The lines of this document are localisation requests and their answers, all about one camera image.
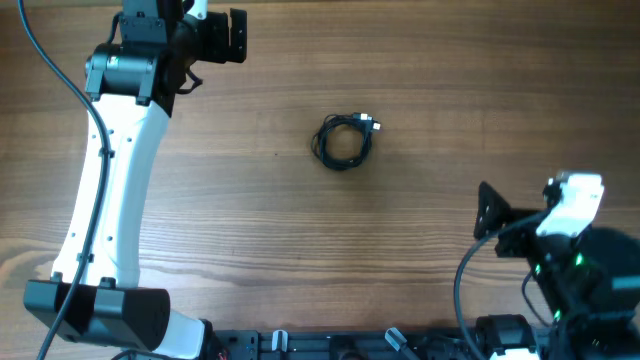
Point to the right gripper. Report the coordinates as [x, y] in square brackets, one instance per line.
[513, 232]

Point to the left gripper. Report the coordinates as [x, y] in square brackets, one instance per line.
[219, 51]

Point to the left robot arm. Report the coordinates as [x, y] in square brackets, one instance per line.
[93, 295]

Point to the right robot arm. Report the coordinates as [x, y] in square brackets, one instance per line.
[589, 276]

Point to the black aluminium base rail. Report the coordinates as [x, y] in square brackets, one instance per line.
[391, 344]

